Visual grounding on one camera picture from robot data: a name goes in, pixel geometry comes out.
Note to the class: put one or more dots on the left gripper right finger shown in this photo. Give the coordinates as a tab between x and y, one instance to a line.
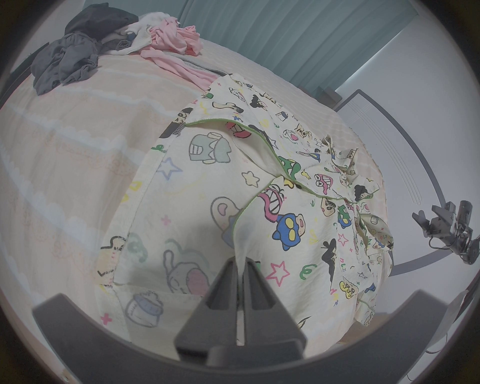
266	315

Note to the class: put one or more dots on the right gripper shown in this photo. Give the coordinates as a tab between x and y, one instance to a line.
440	225

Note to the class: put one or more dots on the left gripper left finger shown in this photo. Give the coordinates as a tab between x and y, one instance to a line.
217	311

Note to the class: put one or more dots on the white printed pyjama top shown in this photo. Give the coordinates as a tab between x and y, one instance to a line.
225	168

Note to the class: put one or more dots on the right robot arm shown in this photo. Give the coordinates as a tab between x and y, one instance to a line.
468	240

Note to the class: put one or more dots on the grey bedside table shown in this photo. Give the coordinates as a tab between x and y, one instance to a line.
330	97

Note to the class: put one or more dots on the blue-green curtain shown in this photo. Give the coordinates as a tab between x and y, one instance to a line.
300	37

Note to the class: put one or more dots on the bed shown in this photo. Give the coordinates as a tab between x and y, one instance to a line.
75	131

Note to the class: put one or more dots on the pink garment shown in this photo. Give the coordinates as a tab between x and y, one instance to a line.
168	41

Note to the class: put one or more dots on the dark grey garment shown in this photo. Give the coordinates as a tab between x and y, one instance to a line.
63	63

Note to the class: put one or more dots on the white garment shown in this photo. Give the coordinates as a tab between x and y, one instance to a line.
144	28

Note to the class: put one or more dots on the black garment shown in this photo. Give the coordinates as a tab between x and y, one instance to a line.
97	18

